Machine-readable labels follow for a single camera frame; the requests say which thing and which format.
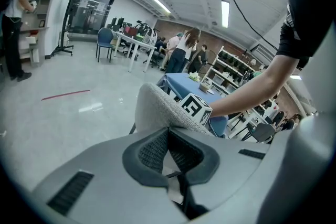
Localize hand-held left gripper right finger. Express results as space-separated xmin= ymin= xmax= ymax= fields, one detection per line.
xmin=169 ymin=127 xmax=271 ymax=224

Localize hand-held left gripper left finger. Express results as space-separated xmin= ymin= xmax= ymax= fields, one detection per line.
xmin=31 ymin=127 xmax=190 ymax=224

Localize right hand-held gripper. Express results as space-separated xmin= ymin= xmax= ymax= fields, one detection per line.
xmin=179 ymin=92 xmax=213 ymax=127

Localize grey shell chair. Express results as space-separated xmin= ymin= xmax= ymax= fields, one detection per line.
xmin=128 ymin=83 xmax=213 ymax=137

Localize person's right forearm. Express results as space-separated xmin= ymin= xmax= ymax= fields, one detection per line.
xmin=209 ymin=55 xmax=302 ymax=120

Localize grey chair with black legs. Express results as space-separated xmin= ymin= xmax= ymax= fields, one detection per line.
xmin=246 ymin=123 xmax=276 ymax=144

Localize blue chair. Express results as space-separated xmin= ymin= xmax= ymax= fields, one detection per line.
xmin=96 ymin=27 xmax=114 ymax=63

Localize blue cloth covered table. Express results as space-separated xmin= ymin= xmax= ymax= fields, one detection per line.
xmin=156 ymin=72 xmax=229 ymax=137

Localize white storage shelf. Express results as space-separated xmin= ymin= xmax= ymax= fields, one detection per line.
xmin=202 ymin=46 xmax=263 ymax=94

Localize white long table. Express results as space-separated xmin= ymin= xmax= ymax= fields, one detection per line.
xmin=112 ymin=30 xmax=158 ymax=73

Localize white and black backpack device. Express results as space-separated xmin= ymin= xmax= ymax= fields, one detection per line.
xmin=135 ymin=23 xmax=158 ymax=44

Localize red floor tape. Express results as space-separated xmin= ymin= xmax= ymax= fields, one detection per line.
xmin=41 ymin=89 xmax=91 ymax=101

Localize long ceiling light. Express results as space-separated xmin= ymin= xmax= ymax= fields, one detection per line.
xmin=151 ymin=0 xmax=171 ymax=14
xmin=221 ymin=0 xmax=230 ymax=28

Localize red box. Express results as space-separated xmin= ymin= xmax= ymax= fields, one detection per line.
xmin=123 ymin=26 xmax=139 ymax=37

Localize black monitors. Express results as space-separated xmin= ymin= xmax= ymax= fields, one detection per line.
xmin=111 ymin=17 xmax=125 ymax=32

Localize glass double door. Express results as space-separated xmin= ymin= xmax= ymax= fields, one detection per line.
xmin=65 ymin=0 xmax=118 ymax=35

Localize black floor stand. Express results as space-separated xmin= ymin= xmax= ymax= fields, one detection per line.
xmin=51 ymin=0 xmax=74 ymax=57

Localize person's black clothed torso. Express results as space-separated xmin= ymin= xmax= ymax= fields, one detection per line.
xmin=275 ymin=0 xmax=336 ymax=69

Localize grey desk hutch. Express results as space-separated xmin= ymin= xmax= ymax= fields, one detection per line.
xmin=19 ymin=0 xmax=53 ymax=66

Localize black camera cable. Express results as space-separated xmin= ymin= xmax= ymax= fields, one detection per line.
xmin=225 ymin=0 xmax=279 ymax=52

